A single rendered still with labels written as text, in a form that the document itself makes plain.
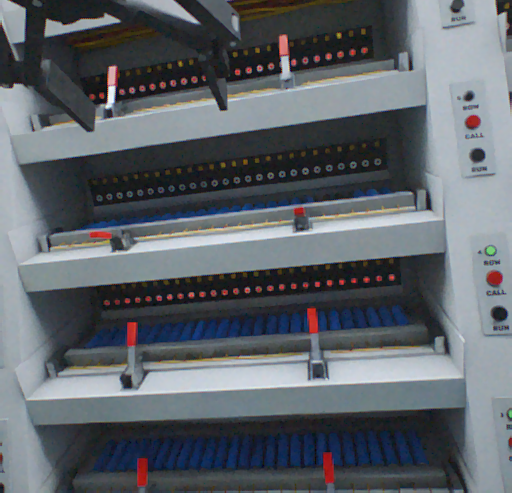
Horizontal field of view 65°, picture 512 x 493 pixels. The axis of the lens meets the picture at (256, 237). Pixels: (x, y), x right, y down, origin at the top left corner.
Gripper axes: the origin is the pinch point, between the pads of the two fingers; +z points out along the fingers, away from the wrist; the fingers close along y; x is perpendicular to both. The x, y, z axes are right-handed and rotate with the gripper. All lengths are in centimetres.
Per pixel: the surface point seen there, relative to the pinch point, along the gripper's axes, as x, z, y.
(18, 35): 26.8, 14.3, -28.8
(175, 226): -4.3, 24.4, -6.9
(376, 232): -9.5, 21.1, 21.8
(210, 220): -4.1, 24.2, -1.4
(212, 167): 8.7, 32.5, -2.9
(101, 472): -40, 35, -24
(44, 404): -28.8, 25.2, -27.4
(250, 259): -11.2, 22.1, 4.7
